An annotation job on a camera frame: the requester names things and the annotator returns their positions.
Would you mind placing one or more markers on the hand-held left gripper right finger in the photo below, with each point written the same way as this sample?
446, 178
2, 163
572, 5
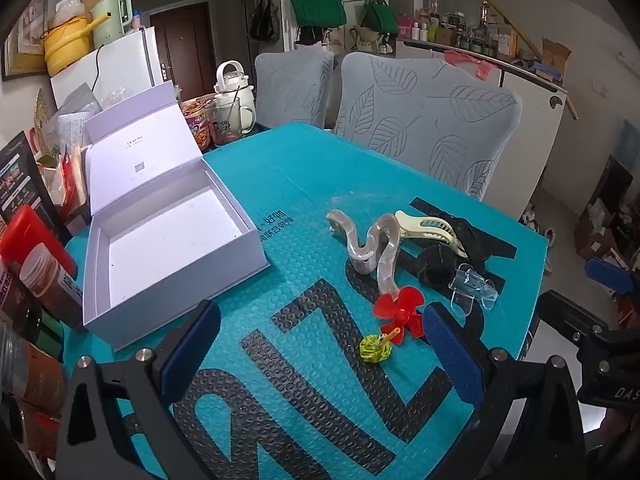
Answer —
450, 355

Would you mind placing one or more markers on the long wooden stick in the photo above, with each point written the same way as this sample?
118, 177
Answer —
525, 40

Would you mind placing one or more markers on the instant noodle cup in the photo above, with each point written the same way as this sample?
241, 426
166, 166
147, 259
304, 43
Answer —
196, 122

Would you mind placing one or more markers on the white fridge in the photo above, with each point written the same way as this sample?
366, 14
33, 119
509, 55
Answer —
125, 65

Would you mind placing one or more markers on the yellow-green hair clip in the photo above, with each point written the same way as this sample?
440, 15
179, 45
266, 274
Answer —
372, 349

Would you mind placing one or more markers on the red snack packet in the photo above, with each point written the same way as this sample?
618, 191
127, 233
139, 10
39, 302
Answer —
72, 180

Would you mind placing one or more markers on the pale green kettle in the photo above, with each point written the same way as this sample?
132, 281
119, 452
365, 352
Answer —
110, 22

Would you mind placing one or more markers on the brown door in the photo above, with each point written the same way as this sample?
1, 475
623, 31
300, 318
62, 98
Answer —
182, 40

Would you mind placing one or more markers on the open cardboard box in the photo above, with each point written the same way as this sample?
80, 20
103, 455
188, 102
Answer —
555, 60

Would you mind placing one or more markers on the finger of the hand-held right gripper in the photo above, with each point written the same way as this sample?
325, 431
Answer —
565, 312
607, 275

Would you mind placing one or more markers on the white cabinet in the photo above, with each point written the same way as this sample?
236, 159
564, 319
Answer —
530, 125

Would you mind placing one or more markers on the grey leaf-pattern chair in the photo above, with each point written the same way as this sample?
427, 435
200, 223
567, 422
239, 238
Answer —
292, 85
425, 110

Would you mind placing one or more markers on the row of bottles and jars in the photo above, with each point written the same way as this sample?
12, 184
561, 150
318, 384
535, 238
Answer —
460, 35

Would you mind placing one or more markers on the cream claw hair clip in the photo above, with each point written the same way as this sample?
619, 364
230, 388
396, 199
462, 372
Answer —
415, 225

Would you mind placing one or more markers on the green tote bag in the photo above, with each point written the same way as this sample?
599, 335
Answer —
317, 7
380, 19

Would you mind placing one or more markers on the clear hair clip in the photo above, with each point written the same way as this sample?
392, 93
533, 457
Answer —
470, 285

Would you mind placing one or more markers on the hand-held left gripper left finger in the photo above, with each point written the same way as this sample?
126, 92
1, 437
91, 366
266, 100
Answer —
192, 345

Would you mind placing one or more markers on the white gift box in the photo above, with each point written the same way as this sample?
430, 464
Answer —
165, 240

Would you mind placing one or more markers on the yellow pot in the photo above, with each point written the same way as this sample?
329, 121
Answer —
65, 45

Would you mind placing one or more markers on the woven round fan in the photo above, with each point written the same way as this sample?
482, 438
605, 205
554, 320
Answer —
42, 115

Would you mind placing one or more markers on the red flower hair clip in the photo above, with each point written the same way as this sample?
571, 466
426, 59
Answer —
397, 310

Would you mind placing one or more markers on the gold framed picture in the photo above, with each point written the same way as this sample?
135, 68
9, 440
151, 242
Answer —
25, 40

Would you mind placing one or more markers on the pink plastic bag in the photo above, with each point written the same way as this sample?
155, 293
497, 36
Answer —
482, 67

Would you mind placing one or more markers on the pile of cardboard boxes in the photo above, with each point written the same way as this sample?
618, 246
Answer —
605, 215

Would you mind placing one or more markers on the black printed pouch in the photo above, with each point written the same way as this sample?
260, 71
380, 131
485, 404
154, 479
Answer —
20, 180

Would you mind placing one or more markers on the black handbag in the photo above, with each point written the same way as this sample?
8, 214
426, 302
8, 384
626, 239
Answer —
263, 20

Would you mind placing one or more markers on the glass mug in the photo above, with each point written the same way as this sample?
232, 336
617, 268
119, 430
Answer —
227, 122

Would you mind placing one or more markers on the pearl wavy hair clip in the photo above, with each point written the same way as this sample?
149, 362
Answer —
387, 260

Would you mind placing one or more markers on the brown spice jar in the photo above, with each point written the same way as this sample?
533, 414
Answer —
50, 280

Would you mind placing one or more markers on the teal bubble mat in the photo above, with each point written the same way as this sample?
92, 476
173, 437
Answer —
310, 185

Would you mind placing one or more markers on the red canister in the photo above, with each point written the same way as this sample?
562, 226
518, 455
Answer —
25, 235

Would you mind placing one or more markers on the black claw hair clip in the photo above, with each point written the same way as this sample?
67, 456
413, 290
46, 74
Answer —
470, 240

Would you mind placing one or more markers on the grey plastic bag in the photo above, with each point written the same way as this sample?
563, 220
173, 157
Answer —
80, 102

